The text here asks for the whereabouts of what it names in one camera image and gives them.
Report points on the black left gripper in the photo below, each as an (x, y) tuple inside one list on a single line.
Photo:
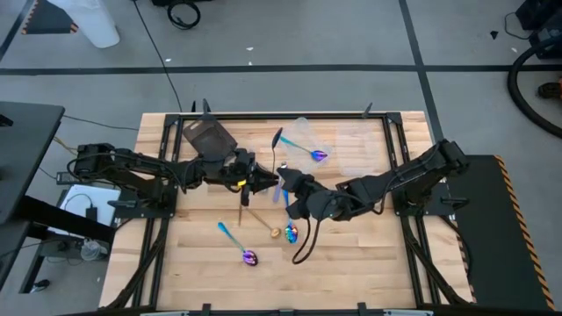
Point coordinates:
[(242, 169)]

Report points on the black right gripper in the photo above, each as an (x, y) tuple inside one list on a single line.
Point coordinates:
[(318, 202)]

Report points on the small wooden spoon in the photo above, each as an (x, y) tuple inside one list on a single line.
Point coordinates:
[(240, 217)]

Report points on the gold spoon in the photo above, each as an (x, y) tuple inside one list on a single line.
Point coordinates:
[(275, 232)]

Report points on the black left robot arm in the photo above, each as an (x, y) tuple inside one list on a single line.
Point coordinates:
[(131, 167)]

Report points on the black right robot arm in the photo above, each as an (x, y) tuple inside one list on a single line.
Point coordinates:
[(395, 175)]

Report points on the clear plastic bin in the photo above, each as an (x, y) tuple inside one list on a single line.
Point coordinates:
[(358, 147), (307, 131)]

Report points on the dark smoked plastic bin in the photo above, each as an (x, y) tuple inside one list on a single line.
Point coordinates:
[(208, 136)]

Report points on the black table clamp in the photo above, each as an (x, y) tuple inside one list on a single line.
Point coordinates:
[(362, 308), (205, 107), (206, 309), (367, 112)]

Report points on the white flat box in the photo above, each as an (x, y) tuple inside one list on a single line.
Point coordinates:
[(105, 199)]

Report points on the black power adapter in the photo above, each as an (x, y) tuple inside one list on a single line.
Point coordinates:
[(91, 213)]

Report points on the black power strip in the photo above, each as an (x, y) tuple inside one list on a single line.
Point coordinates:
[(72, 177)]

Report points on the large black hazard-edged mat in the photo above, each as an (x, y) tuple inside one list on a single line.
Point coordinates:
[(492, 241)]

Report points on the white plastic container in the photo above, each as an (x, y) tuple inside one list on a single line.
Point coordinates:
[(94, 26)]

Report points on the black desk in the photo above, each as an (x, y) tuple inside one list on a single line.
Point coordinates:
[(26, 153)]

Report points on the small black hazard-striped mat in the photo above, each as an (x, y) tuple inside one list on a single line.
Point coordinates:
[(48, 19)]

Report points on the orange black tool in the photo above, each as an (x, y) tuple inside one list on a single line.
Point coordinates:
[(549, 90)]

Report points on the black floor equipment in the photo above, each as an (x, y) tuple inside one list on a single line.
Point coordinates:
[(544, 17)]

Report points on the black aluminium table frame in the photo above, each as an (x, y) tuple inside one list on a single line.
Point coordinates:
[(263, 116)]

